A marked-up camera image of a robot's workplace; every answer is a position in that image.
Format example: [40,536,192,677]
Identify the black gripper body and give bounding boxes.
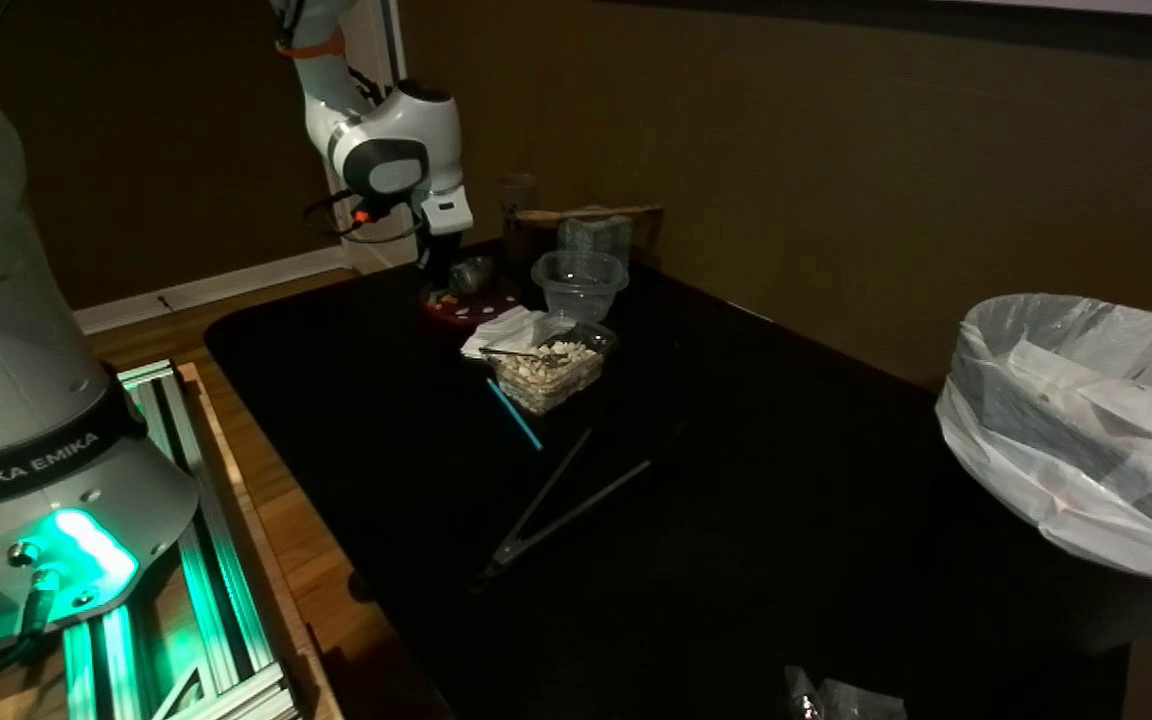
[418,228,460,272]

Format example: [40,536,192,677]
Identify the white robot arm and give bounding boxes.
[0,0,474,653]

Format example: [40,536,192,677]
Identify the white paper napkin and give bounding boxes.
[460,306,575,361]

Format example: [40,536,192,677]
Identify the blue straw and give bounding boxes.
[484,380,546,452]

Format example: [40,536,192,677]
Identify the clear container with food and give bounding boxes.
[489,338,606,414]

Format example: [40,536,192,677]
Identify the metal tongs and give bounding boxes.
[484,430,675,575]

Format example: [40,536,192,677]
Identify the black trash bin white liner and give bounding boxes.
[917,292,1152,720]

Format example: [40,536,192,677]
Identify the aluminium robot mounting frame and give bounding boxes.
[0,361,346,720]

